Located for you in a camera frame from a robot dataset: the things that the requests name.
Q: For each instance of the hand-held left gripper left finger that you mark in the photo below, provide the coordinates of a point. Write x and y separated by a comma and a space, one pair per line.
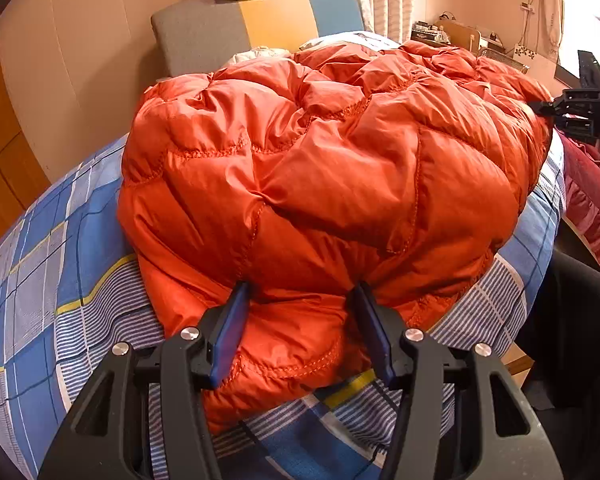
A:
230, 330

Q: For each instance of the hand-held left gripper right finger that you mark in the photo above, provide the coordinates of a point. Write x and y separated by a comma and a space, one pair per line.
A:
375, 330

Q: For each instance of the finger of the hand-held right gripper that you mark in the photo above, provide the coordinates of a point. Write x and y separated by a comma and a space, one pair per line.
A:
595, 72
570, 102

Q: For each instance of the orange quilted down jacket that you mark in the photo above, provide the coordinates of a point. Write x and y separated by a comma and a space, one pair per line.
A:
330, 170

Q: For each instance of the white board with leaf print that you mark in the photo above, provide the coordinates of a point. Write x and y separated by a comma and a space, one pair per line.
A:
535, 60

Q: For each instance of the pink ruffled bed cover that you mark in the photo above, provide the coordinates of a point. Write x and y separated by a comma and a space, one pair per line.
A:
587, 200

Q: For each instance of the bed with blue plaid sheet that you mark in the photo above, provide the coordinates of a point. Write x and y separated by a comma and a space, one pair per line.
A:
55, 280

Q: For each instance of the person's dark pants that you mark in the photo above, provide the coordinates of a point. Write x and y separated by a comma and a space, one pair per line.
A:
575, 330

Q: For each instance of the white printed pillow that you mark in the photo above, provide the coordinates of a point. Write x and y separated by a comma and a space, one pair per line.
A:
375, 41

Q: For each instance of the beige quilted garment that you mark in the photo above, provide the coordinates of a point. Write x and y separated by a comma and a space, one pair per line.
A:
257, 55

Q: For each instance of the wooden wardrobe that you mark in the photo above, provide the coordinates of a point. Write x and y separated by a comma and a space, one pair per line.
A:
5, 160

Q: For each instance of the grey yellow blue padded headboard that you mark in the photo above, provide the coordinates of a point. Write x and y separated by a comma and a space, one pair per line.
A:
205, 35

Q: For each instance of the wall power strip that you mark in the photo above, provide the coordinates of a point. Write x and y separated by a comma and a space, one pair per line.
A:
525, 6

